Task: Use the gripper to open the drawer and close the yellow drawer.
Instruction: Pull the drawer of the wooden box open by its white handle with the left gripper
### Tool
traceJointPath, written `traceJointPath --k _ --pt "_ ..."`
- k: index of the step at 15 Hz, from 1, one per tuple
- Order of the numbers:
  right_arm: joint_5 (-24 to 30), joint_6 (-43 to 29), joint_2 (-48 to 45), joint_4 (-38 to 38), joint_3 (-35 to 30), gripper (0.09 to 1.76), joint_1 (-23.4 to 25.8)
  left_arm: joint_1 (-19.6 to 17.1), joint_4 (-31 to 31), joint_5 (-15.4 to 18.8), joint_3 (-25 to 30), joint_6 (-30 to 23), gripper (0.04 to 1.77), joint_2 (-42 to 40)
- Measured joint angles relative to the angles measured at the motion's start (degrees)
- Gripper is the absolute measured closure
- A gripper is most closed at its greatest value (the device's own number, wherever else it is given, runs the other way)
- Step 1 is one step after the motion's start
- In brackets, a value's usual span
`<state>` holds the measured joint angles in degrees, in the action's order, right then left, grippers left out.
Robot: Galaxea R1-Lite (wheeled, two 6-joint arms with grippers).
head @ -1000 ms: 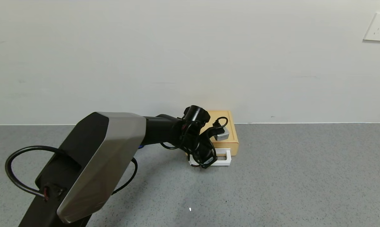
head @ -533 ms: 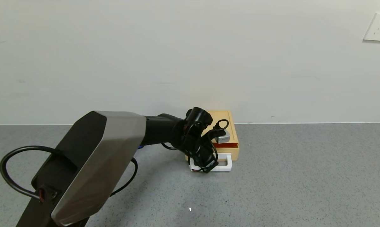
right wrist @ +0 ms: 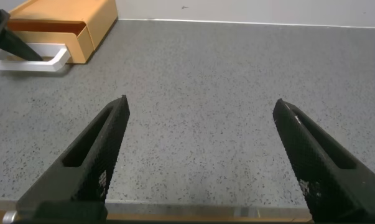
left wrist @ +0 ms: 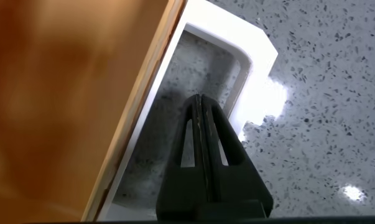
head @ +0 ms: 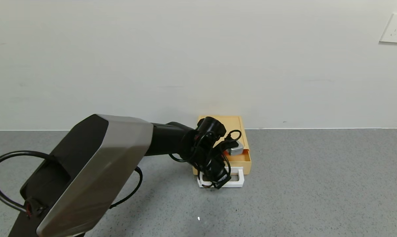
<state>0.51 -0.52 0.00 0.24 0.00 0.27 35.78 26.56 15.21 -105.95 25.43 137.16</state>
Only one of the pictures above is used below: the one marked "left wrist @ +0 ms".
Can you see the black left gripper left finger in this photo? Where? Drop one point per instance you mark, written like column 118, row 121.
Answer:
column 178, row 193

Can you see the yellow drawer case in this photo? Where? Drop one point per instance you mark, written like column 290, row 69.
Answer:
column 50, row 93

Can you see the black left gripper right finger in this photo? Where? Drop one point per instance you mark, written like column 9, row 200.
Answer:
column 237, row 193

